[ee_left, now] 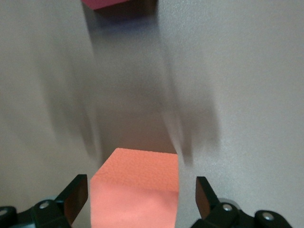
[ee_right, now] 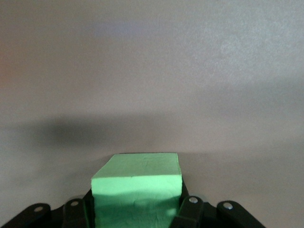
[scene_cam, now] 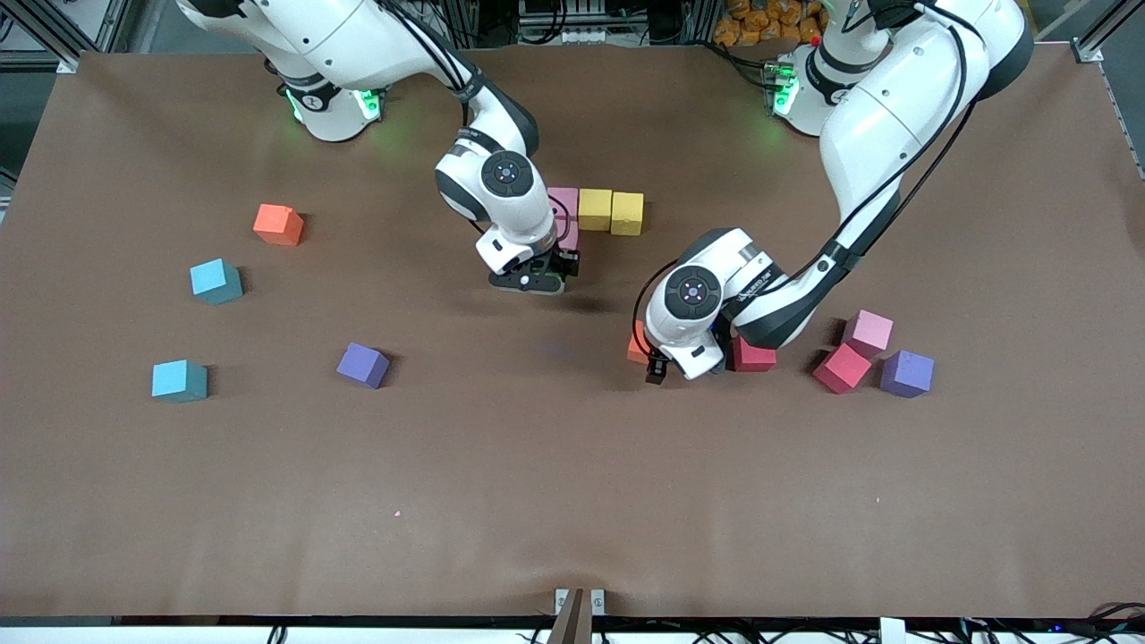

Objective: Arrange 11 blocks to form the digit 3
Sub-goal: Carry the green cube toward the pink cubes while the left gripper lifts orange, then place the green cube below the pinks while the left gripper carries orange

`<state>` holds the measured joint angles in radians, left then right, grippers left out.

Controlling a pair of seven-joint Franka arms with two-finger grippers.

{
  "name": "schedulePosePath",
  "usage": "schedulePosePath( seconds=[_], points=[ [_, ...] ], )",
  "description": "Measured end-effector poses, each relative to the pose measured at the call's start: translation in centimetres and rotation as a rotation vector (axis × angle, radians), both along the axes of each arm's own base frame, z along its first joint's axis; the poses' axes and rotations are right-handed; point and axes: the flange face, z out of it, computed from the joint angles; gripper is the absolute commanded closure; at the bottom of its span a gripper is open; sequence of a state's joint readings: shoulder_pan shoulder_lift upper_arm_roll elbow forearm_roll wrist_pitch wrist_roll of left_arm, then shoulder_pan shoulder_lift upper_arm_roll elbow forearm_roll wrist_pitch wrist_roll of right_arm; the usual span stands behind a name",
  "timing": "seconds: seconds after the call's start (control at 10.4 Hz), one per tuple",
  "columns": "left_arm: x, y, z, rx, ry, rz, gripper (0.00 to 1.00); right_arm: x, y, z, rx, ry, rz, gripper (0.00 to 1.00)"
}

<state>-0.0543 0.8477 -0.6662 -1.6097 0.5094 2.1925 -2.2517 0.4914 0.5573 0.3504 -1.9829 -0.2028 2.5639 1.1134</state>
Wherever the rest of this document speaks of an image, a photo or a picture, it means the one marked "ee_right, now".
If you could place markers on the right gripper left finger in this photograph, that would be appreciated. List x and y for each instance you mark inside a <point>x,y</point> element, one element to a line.
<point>71,213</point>

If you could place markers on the green foam cube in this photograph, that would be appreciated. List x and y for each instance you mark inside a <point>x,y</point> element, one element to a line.
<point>135,180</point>

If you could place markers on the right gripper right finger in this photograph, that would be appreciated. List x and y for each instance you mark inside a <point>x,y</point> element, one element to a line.
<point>194,213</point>

